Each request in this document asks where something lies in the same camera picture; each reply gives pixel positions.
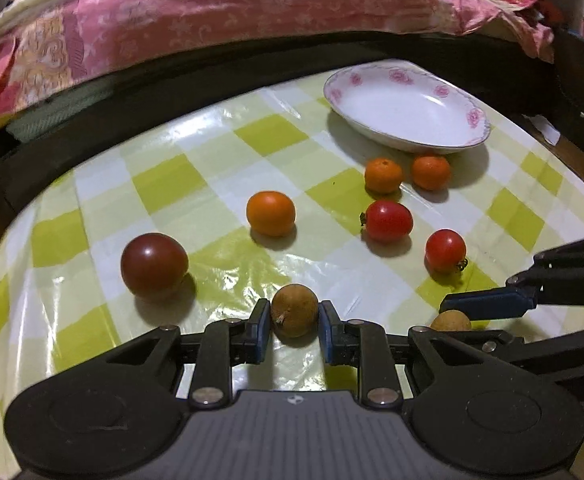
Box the orange round fruit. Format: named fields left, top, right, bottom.
left=246, top=191, right=296, bottom=237

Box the white paper scrap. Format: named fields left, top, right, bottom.
left=525, top=115, right=561, bottom=146

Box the red cherry tomato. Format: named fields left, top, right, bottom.
left=359, top=200, right=414, bottom=244
left=424, top=229, right=468, bottom=274

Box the pink floral quilt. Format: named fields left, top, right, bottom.
left=0, top=0, right=584, bottom=118

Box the small orange tangerine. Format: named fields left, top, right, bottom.
left=364, top=157, right=404, bottom=195
left=411, top=155, right=452, bottom=192

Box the dark wooden bed frame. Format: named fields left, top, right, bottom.
left=0, top=29, right=584, bottom=214

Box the large dark red tomato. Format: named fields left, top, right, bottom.
left=120, top=232, right=189, bottom=300

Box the green checkered tablecloth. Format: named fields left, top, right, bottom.
left=0, top=62, right=584, bottom=479

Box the brown longan fruit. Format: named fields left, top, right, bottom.
left=270, top=284, right=318, bottom=339
left=430, top=310, right=472, bottom=332

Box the white floral porcelain plate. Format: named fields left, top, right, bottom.
left=324, top=60, right=492, bottom=155

